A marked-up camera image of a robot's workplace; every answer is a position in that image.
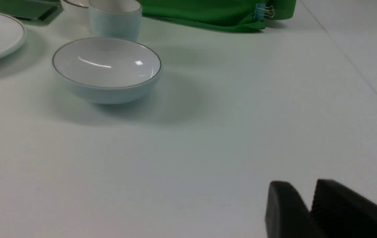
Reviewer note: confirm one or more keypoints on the blue binder clip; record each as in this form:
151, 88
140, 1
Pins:
263, 11

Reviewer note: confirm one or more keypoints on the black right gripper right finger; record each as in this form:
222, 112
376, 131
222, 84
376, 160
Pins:
340, 212

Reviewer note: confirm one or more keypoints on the silver metal tray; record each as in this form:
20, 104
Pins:
35, 12

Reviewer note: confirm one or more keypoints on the green backdrop cloth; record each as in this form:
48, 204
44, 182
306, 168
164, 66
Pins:
235, 16

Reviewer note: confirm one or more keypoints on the white black-rimmed small bowl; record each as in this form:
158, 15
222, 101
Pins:
76, 8

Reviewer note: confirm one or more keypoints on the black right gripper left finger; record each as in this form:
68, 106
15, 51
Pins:
286, 213

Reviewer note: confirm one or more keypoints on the light blue ceramic cup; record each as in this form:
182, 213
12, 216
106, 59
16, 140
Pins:
115, 18

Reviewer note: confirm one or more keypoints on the light blue shallow bowl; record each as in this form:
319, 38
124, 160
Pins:
106, 70

